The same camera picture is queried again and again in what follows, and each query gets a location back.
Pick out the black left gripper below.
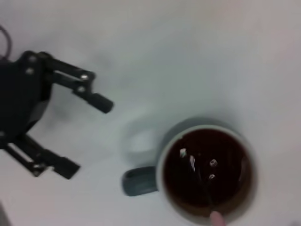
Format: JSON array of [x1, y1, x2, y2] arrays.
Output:
[[0, 50, 114, 180]]

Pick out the grey cup with tea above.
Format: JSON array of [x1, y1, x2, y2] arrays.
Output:
[[121, 117, 260, 226]]

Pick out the pink handled metal spoon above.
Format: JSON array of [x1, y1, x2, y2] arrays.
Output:
[[197, 171, 227, 226]]

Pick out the gripper cable with metal plug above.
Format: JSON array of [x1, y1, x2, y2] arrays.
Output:
[[0, 24, 13, 62]]

